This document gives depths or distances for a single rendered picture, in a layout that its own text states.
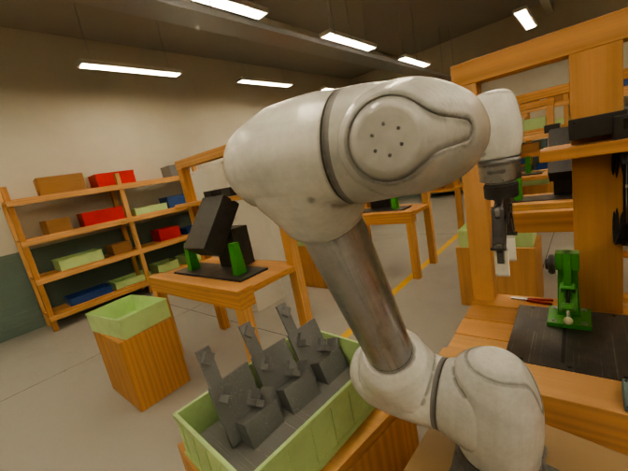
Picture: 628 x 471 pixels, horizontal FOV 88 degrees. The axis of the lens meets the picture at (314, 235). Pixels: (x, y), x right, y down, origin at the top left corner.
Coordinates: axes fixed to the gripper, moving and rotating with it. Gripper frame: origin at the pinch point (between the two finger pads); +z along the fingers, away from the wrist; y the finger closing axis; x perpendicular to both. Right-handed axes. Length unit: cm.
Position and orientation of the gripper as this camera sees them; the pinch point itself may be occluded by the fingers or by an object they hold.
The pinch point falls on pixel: (506, 261)
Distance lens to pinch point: 96.7
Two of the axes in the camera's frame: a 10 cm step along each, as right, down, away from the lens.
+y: -6.0, 2.7, -7.5
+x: 7.7, -0.2, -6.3
